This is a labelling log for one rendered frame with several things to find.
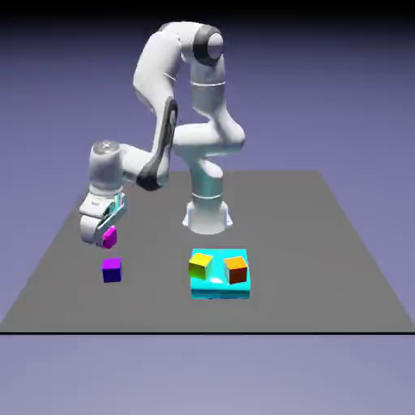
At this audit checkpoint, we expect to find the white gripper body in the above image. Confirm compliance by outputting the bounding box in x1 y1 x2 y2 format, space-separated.
79 192 128 246

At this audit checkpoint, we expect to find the small magenta cube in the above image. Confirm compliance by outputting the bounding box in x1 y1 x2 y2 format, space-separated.
101 225 118 250

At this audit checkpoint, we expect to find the small purple cube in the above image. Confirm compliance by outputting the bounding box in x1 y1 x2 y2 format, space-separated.
101 257 123 284

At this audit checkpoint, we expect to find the small yellow cube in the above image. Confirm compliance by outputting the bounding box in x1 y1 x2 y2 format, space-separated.
188 252 214 281

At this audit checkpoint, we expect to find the small orange cube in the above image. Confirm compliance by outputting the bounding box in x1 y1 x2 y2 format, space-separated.
223 255 250 285

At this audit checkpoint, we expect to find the large cyan box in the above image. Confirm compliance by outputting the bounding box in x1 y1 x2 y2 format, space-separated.
190 248 252 301

